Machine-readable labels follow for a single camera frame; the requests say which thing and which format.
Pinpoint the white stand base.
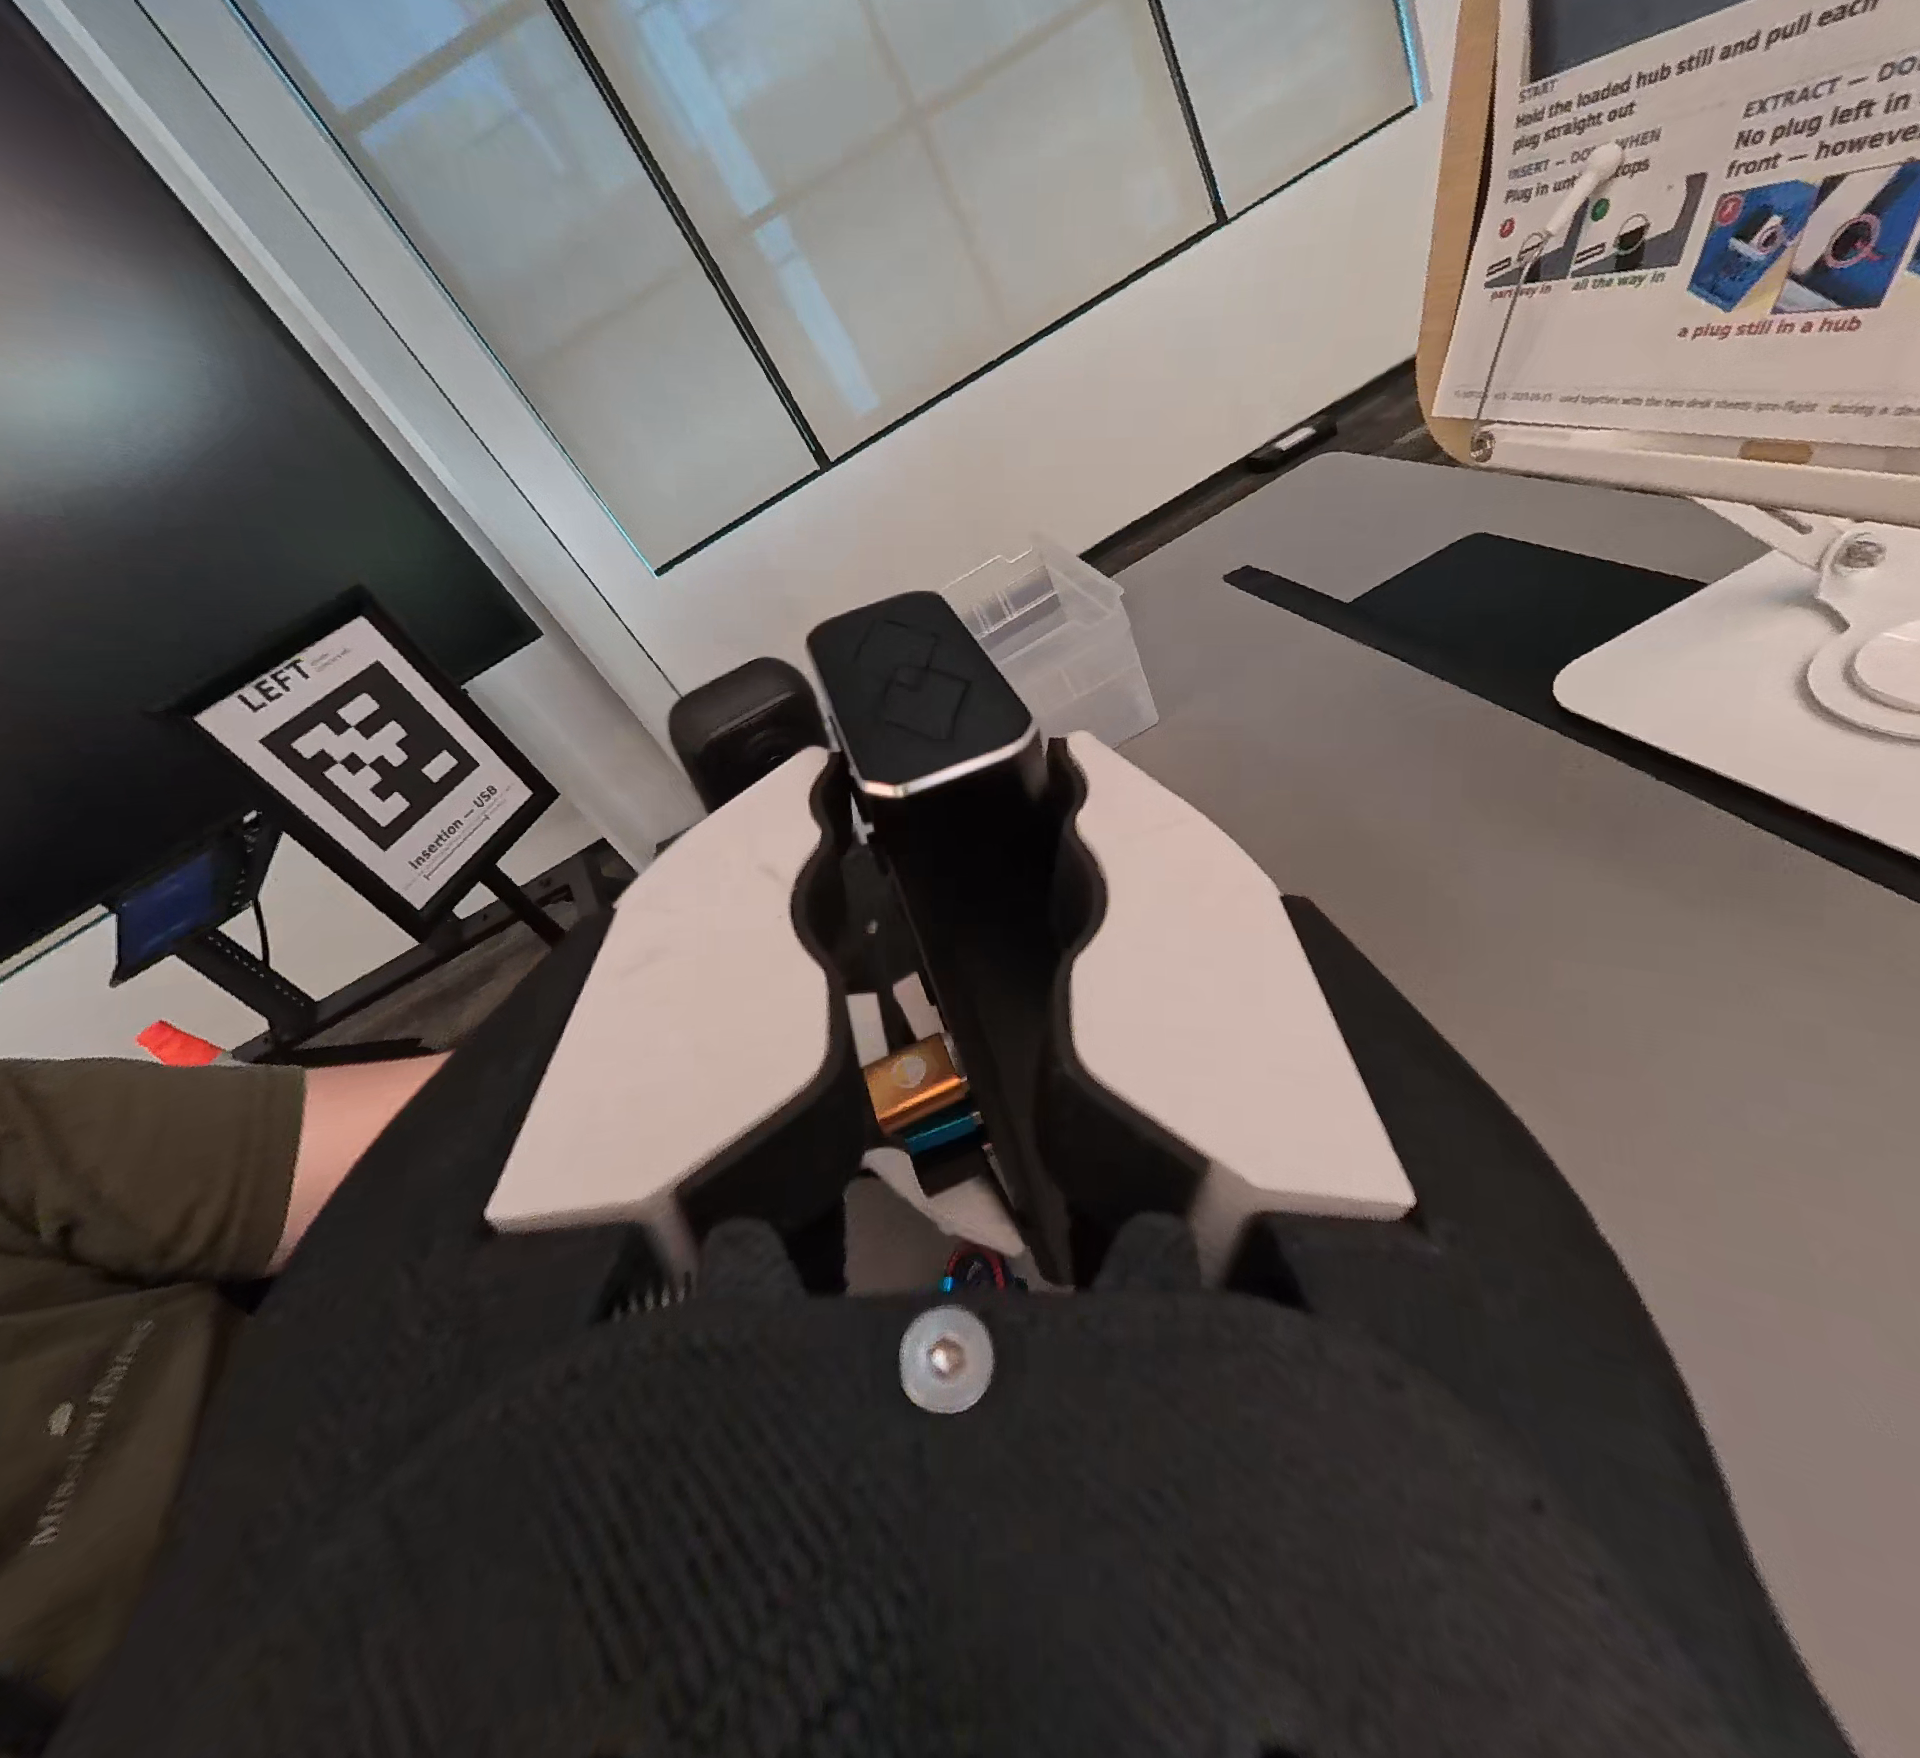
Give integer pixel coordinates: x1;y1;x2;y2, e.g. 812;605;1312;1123
1552;504;1920;743

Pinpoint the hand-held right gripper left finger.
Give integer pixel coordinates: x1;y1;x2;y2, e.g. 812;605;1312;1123
479;746;879;1277

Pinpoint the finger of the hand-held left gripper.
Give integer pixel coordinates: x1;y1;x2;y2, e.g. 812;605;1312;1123
862;1156;1029;1255

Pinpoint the black hub silver rim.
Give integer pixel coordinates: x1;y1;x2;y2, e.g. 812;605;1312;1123
804;589;1085;1292

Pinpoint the clear plastic bin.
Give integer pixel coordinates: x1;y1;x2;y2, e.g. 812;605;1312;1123
946;532;1159;743

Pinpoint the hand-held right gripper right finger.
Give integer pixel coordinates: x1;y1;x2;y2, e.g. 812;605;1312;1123
1046;730;1422;1275

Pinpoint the frosted glass window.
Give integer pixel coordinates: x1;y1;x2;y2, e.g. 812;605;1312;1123
104;0;1428;574

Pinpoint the black wall monitor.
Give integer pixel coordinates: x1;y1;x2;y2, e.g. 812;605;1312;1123
0;0;544;965

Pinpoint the framed fiducial tag sign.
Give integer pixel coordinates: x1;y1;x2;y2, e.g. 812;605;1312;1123
166;589;561;942

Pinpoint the small blue screen device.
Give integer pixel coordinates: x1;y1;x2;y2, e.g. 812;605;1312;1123
108;835;274;984

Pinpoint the black perforated stand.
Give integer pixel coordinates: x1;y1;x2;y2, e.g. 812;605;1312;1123
179;813;632;1067

